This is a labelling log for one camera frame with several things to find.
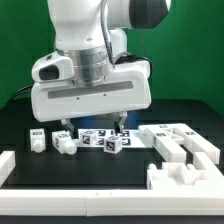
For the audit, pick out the white tagged cube nut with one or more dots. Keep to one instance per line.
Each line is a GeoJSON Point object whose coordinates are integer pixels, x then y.
{"type": "Point", "coordinates": [113, 144]}

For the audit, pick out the white chair back frame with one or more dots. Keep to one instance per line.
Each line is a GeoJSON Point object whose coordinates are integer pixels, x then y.
{"type": "Point", "coordinates": [169, 140]}

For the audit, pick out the white fiducial tag sheet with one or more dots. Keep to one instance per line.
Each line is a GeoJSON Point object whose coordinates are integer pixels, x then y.
{"type": "Point", "coordinates": [130, 138]}

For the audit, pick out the white chair seat tray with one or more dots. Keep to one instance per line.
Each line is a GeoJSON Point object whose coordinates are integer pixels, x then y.
{"type": "Point", "coordinates": [183, 178]}

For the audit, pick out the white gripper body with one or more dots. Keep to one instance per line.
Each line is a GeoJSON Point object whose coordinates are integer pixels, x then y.
{"type": "Point", "coordinates": [125, 89]}

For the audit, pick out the white front fence bar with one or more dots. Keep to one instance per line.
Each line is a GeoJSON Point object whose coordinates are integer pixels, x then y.
{"type": "Point", "coordinates": [109, 203]}

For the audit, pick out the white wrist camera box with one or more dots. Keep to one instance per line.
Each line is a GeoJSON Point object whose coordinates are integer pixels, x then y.
{"type": "Point", "coordinates": [52, 67]}

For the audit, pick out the white left fence piece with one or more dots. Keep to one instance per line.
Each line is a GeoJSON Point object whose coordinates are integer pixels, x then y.
{"type": "Point", "coordinates": [7, 164]}

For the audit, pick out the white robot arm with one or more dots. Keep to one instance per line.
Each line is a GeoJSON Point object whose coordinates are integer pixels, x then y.
{"type": "Point", "coordinates": [90, 72]}

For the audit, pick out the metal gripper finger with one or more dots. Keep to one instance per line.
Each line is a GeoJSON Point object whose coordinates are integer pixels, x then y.
{"type": "Point", "coordinates": [66, 123]}
{"type": "Point", "coordinates": [119, 124]}

